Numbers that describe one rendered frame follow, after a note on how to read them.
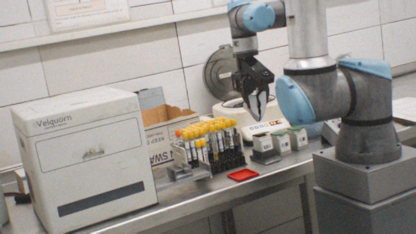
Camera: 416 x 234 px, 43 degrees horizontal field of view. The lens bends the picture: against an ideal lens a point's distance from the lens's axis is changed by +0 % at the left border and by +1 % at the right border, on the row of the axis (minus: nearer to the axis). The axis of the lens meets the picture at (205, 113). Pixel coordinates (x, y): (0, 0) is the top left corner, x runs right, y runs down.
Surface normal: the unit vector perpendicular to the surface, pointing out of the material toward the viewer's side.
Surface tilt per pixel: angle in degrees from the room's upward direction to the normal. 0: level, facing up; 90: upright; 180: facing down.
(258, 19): 90
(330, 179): 90
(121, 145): 90
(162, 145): 91
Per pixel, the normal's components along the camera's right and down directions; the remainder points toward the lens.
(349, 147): -0.76, -0.07
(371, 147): -0.20, -0.06
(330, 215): -0.88, 0.23
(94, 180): 0.44, 0.11
